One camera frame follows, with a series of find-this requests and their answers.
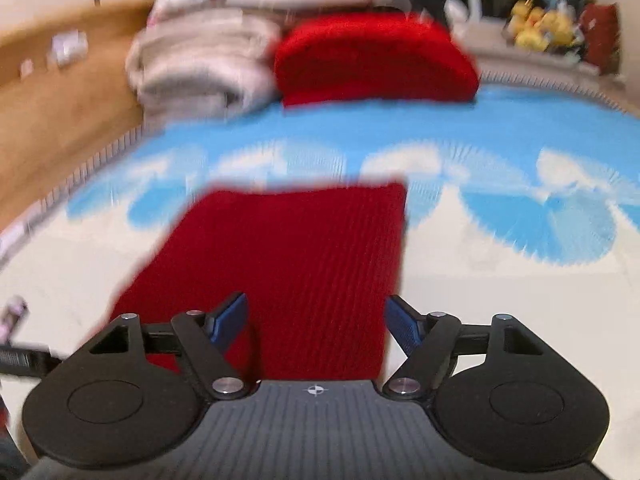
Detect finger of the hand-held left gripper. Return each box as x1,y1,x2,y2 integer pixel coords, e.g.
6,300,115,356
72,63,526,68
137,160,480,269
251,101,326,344
0,341,63,377

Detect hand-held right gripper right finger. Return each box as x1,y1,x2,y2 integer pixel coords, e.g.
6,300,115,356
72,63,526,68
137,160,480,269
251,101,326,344
381,294,547,402

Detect dark red knit garment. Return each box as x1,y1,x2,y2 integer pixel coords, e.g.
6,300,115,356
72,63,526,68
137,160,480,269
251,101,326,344
107,181,409,385

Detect yellow plush toys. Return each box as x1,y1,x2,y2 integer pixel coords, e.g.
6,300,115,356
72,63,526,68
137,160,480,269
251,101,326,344
509,0,585,54

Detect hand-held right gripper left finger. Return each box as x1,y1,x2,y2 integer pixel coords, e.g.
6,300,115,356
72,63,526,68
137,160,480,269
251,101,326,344
89,292,250,402

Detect dark red bag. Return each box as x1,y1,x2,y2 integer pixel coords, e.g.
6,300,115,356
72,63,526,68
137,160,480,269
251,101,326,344
579,2,622,77

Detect folded white blanket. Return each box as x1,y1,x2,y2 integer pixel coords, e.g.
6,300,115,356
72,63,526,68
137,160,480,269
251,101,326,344
125,7,287,117

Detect folded bright red garment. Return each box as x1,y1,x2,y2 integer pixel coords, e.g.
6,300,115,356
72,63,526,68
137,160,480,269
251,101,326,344
273,12,481,109

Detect blue white printed bedsheet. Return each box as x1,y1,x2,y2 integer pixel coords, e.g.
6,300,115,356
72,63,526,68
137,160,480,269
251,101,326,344
0,84,640,386

